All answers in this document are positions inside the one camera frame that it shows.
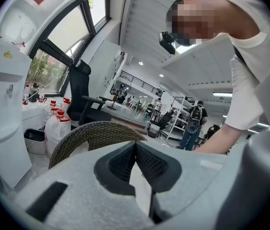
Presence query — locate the black head camera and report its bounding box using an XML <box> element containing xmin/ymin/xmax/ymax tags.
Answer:
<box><xmin>158</xmin><ymin>31</ymin><xmax>176</xmax><ymax>55</ymax></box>

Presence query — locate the black thermos flask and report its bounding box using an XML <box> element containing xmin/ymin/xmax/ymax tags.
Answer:
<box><xmin>28</xmin><ymin>82</ymin><xmax>40</xmax><ymax>103</ymax></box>

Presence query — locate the black window frame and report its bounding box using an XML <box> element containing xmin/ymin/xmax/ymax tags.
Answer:
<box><xmin>28</xmin><ymin>0</ymin><xmax>113</xmax><ymax>98</ymax></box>

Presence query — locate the striped round trash bin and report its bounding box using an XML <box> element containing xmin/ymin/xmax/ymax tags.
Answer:
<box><xmin>147</xmin><ymin>122</ymin><xmax>161</xmax><ymax>138</ymax></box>

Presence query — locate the black shoulder strap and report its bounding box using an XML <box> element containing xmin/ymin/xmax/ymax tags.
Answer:
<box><xmin>233</xmin><ymin>46</ymin><xmax>248</xmax><ymax>66</ymax></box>

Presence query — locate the brown wicker chair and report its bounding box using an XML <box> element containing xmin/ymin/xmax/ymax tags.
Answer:
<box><xmin>48</xmin><ymin>121</ymin><xmax>148</xmax><ymax>170</ymax></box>

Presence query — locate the clear water jug red cap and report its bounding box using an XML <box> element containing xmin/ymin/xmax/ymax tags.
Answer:
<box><xmin>62</xmin><ymin>97</ymin><xmax>71</xmax><ymax>116</ymax></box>
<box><xmin>44</xmin><ymin>109</ymin><xmax>72</xmax><ymax>156</ymax></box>
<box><xmin>44</xmin><ymin>99</ymin><xmax>59</xmax><ymax>119</ymax></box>

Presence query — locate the black mesh office chair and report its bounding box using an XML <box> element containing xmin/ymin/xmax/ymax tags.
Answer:
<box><xmin>67</xmin><ymin>59</ymin><xmax>113</xmax><ymax>127</ymax></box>

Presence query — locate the small bottle red label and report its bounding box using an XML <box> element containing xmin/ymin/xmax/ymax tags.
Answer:
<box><xmin>22</xmin><ymin>84</ymin><xmax>30</xmax><ymax>105</ymax></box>

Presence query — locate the person's right forearm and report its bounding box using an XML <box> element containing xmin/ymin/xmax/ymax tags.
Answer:
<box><xmin>193</xmin><ymin>123</ymin><xmax>248</xmax><ymax>154</ymax></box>

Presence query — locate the white shelf rack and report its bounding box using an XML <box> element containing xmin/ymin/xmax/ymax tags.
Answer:
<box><xmin>165</xmin><ymin>96</ymin><xmax>193</xmax><ymax>141</ymax></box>

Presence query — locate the person's head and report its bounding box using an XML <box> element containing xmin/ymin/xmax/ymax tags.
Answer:
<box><xmin>167</xmin><ymin>0</ymin><xmax>222</xmax><ymax>46</ymax></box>

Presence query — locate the white locker cabinet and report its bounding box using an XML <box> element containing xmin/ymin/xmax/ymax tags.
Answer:
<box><xmin>94</xmin><ymin>40</ymin><xmax>126</xmax><ymax>100</ymax></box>

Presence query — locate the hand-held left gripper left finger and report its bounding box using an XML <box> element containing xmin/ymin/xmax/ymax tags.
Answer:
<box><xmin>12</xmin><ymin>141</ymin><xmax>155</xmax><ymax>230</ymax></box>

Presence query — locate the small white waste bin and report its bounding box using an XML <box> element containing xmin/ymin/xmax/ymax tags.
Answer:
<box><xmin>24</xmin><ymin>128</ymin><xmax>47</xmax><ymax>155</ymax></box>

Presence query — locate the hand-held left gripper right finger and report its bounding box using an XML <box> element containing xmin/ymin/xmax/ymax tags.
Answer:
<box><xmin>136</xmin><ymin>141</ymin><xmax>230</xmax><ymax>224</ymax></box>

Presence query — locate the white water dispenser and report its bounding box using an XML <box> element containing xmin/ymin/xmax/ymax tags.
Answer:
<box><xmin>0</xmin><ymin>41</ymin><xmax>33</xmax><ymax>189</ymax></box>

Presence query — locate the person's white clothing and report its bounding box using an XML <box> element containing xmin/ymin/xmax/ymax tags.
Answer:
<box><xmin>217</xmin><ymin>0</ymin><xmax>270</xmax><ymax>130</ymax></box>

